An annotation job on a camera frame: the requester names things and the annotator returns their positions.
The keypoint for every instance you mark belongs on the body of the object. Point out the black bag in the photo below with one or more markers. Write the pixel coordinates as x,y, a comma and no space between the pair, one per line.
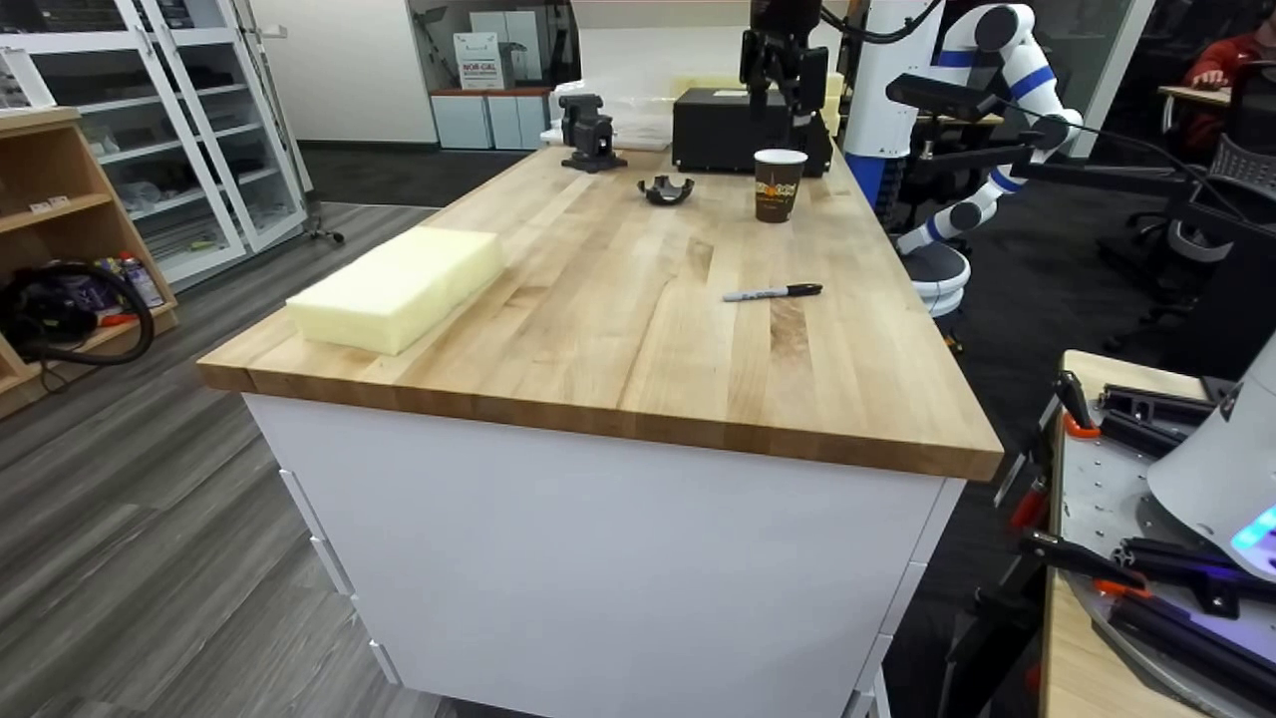
52,311

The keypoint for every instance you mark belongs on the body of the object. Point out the black control box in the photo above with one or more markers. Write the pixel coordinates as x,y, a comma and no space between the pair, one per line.
718,133

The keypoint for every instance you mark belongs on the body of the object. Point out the white table base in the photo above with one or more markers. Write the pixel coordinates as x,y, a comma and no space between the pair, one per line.
599,573

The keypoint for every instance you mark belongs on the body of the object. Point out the pale blue low cabinet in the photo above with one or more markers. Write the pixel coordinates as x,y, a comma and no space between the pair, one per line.
492,121

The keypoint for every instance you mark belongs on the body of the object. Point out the brown paper cup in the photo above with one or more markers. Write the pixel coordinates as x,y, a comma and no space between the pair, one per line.
781,191

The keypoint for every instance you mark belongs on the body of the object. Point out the black marker pen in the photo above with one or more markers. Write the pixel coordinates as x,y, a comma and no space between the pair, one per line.
772,291

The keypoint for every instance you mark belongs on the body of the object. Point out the wooden workbench shelving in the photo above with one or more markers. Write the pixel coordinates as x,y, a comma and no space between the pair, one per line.
52,171

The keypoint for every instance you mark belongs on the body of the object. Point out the black mesh chair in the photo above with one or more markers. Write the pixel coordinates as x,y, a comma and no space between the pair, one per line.
1222,171

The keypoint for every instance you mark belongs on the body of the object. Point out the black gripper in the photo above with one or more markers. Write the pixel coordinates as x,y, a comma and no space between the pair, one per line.
785,26

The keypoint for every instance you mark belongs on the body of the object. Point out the white glass-door cabinet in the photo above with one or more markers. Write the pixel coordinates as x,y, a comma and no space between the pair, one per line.
172,133

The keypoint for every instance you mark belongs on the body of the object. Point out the pale yellow foam block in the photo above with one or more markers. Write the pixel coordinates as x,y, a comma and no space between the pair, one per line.
402,284

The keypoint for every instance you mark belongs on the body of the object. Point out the grey white device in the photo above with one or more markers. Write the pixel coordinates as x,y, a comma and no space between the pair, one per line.
1222,464

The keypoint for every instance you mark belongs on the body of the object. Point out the white blue robot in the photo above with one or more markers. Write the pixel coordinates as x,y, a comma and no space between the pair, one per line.
883,82

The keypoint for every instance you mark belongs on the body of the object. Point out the black orange bar clamp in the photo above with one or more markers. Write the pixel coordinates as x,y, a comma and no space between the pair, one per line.
1172,558
1142,412

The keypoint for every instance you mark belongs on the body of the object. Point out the black bench vise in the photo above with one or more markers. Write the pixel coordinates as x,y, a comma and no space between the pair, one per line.
589,133

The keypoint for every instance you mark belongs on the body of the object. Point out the person in red shirt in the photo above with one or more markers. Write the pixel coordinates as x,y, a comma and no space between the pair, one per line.
1229,60

